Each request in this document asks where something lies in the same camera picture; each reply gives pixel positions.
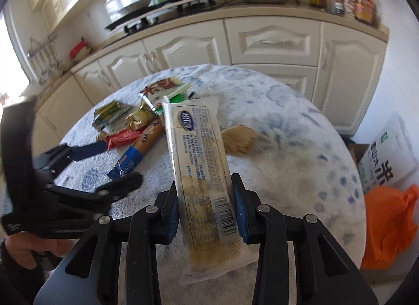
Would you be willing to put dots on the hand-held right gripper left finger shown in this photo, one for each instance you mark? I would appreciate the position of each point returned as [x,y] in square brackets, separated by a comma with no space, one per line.
[172,223]

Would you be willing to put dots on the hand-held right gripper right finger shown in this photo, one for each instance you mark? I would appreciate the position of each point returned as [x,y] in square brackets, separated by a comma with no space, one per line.
[241,223]

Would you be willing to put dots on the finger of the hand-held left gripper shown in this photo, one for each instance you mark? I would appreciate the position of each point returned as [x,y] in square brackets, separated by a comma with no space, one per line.
[124,182]
[88,150]

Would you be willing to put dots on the red snack wrapper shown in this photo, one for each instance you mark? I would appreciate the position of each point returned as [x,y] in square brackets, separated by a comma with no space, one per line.
[126,138]

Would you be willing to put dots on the brown and blue snack wrapper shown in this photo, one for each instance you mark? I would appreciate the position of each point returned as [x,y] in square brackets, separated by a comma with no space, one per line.
[144,143]

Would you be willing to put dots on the long cream snack packet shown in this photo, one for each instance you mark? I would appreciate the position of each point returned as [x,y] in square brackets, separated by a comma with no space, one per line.
[199,161]

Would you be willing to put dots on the orange plastic bag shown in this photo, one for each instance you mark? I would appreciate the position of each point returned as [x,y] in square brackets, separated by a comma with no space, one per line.
[389,226]

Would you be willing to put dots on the person's left hand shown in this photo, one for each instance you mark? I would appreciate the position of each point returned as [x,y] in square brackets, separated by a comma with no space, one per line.
[23,252]

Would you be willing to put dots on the green and yellow snack packet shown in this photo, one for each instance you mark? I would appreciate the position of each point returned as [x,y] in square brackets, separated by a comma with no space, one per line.
[109,113]

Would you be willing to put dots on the gold foil wrapper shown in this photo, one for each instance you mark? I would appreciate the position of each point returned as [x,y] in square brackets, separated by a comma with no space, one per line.
[140,118]

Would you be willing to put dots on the blue floral tablecloth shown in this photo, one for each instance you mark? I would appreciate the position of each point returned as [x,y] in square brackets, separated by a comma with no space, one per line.
[294,177]

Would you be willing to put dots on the brown round pastry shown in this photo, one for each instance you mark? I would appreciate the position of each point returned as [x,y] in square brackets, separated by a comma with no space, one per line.
[239,139]

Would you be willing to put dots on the hanging kitchen utensils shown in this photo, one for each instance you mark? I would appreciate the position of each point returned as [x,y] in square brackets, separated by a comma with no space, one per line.
[45,62]

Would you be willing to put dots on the white bowl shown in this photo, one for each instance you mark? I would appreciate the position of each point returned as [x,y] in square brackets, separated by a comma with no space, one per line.
[85,54]

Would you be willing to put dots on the red and green snack packet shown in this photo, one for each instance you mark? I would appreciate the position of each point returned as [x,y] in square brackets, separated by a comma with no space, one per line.
[162,87]

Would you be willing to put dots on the cardboard box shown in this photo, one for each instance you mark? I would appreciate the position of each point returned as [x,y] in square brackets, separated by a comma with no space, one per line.
[356,157]

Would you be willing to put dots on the black induction cooker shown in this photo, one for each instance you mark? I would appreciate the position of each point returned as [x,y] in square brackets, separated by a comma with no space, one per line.
[131,18]

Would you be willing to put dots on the cream base cabinets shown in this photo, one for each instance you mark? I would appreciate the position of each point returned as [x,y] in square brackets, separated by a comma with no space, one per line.
[183,46]

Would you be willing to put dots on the shallow metal pan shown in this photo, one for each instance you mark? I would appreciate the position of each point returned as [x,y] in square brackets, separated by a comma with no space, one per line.
[137,5]

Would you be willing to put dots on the white rice bag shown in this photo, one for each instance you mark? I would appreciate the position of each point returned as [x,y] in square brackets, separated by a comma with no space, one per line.
[389,157]

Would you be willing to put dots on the wooden board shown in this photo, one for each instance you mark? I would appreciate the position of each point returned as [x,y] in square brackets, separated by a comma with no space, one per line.
[167,7]

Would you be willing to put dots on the black gas stove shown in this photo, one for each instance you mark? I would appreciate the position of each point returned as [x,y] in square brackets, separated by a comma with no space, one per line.
[196,5]

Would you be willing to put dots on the wall utensil rack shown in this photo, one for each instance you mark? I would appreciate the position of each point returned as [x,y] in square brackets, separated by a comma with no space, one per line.
[42,43]

